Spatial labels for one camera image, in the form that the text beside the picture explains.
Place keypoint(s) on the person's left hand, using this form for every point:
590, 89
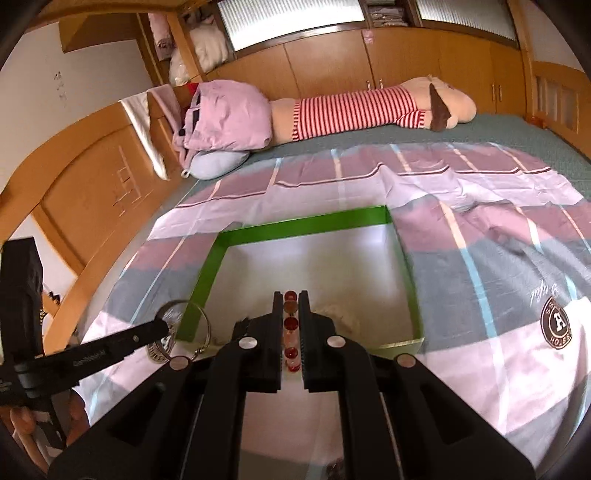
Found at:
78, 415

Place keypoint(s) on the pink and grey plaid sheet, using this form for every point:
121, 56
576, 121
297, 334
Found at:
461, 369

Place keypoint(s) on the plush toy in striped shirt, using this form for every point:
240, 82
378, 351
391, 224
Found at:
351, 110

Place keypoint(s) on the white bedding bundle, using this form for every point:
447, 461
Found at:
207, 46

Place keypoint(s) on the pink padded garment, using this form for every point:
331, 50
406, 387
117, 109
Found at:
226, 115

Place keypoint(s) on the pink cloth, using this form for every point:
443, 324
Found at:
166, 104

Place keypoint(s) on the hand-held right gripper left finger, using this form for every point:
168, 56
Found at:
277, 332

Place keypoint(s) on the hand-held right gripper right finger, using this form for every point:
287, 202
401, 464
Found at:
305, 332

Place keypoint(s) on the light blue pillow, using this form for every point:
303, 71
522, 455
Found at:
212, 166

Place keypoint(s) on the wooden headboard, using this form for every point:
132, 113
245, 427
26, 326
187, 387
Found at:
83, 184

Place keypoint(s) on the teal bedspread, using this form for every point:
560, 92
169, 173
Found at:
508, 129

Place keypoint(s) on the white towel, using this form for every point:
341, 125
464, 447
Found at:
143, 129

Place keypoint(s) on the wooden wall cabinets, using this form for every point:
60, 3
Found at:
332, 64

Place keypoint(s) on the green cardboard box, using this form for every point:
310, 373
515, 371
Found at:
300, 224

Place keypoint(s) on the silver bangle with charm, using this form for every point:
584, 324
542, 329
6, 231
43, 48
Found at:
206, 323

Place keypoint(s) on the wooden slatted side panel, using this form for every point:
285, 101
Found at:
554, 97

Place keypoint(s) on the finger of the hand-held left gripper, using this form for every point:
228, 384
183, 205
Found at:
115, 350

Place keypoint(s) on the frosted glass window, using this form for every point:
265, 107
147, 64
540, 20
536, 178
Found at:
461, 16
291, 21

